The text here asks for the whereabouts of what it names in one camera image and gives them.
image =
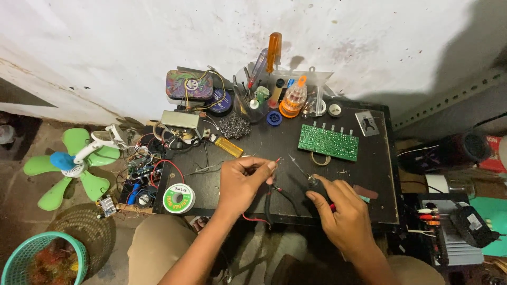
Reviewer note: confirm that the metal wool tip cleaner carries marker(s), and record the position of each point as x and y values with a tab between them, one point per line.
234	126

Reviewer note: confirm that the person's left hand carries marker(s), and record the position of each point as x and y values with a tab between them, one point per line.
237	182

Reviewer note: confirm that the green bladed small fan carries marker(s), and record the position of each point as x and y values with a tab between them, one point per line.
75	162

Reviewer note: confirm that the clear acrylic stand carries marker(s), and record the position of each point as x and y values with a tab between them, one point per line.
317	81

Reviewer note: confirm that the clear glass jar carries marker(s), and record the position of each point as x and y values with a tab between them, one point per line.
461	189

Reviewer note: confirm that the grey metal transformer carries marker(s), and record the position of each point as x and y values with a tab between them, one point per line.
179	119

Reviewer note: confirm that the black soldering iron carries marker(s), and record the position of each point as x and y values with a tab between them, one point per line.
301	171

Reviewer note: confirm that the dark round tin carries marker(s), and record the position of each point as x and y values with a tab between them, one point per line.
221	103

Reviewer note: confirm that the slotted metal angle rail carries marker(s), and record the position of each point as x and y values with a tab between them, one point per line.
447	101

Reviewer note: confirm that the grey metal bracket plate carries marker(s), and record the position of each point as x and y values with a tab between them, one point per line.
367	123

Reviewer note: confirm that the teal cutting mat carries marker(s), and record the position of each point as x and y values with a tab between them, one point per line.
495	213

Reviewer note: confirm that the white round cap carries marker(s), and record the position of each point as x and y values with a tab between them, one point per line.
335	109

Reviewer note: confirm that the colourful patterned tin box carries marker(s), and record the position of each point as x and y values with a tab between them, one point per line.
189	84

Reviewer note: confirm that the red carton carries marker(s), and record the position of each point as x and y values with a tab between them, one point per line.
495	156

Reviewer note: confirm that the small heat sink module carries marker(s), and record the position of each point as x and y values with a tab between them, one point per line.
107	206

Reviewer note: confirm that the black round speaker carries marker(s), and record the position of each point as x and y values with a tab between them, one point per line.
465	151

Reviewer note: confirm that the black power adapter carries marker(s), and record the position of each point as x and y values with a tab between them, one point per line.
471	226

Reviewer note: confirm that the small glass bulb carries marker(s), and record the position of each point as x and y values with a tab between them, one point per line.
309	107

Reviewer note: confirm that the yellow tube black cap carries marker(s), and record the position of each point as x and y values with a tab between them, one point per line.
276	95

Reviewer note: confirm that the person's beige trousers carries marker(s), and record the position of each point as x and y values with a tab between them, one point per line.
158	253

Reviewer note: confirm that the small blue spool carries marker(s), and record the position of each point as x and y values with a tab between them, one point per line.
274	118

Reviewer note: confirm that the clear cup of tools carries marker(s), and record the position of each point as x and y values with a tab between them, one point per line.
247	109

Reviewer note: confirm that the silver amplifier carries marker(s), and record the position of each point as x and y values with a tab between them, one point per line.
447	241

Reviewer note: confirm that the green circuit board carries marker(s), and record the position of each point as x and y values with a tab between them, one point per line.
328	142

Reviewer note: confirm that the person's right hand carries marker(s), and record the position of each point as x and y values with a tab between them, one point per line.
344	217

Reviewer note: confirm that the yellow lighter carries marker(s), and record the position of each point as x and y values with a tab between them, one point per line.
227	146

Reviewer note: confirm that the orange clear bit set bottle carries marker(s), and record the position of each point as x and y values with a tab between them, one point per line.
293	99

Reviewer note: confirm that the brown tape strip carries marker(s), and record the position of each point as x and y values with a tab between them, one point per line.
365	192

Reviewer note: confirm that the teal plastic basket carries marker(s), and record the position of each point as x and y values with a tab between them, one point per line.
23	253

